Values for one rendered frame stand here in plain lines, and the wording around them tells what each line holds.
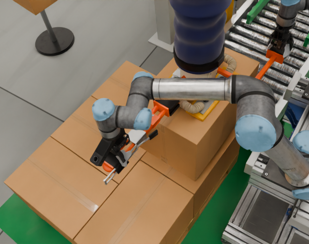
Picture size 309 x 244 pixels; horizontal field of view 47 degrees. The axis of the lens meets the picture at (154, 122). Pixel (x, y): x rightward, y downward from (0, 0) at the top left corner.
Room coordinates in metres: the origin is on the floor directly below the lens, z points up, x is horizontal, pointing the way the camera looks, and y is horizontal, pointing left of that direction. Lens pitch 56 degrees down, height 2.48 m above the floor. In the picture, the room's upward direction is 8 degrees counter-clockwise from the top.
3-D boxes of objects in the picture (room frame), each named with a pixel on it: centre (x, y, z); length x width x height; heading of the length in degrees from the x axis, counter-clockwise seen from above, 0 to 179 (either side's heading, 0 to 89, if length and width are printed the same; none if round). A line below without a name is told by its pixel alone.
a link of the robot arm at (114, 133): (0.72, 0.16, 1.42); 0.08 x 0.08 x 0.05
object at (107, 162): (0.71, 0.19, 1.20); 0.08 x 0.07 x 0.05; 135
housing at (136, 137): (0.80, 0.09, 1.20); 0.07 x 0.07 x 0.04; 45
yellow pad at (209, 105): (1.06, -0.31, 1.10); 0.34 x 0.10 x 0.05; 135
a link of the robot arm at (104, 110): (0.72, 0.16, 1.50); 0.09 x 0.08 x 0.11; 73
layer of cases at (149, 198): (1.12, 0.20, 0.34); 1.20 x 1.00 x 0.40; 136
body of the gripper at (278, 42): (1.14, -0.62, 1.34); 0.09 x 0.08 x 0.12; 135
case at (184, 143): (1.15, -0.24, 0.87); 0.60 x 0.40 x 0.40; 136
